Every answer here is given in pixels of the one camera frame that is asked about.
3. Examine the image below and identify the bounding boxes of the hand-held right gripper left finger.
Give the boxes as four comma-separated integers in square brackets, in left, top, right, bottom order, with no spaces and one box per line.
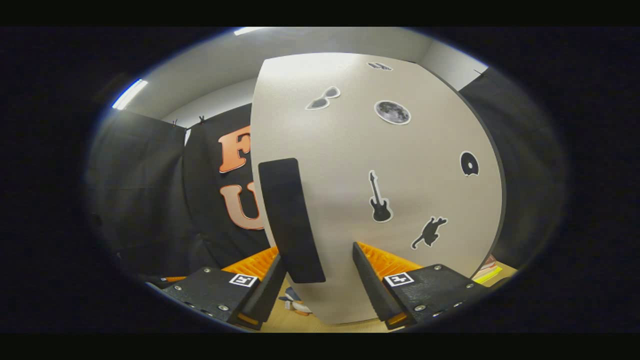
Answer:
[146,253,287,331]

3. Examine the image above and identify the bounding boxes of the black backdrop cloth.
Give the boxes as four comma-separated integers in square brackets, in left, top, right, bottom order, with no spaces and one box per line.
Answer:
[87,67,568,281]

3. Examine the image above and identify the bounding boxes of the black door handle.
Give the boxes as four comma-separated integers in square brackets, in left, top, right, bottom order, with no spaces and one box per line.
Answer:
[258,157,327,284]

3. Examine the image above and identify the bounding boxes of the white cabinet door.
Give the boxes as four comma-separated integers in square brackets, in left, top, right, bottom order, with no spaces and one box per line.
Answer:
[250,52,503,326]

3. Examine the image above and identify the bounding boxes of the stack of coloured books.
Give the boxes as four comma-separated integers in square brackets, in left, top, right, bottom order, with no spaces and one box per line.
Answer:
[472,254,503,285]

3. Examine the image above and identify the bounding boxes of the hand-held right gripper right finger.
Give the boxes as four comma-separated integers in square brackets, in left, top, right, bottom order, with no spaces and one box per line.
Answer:
[352,242,493,331]

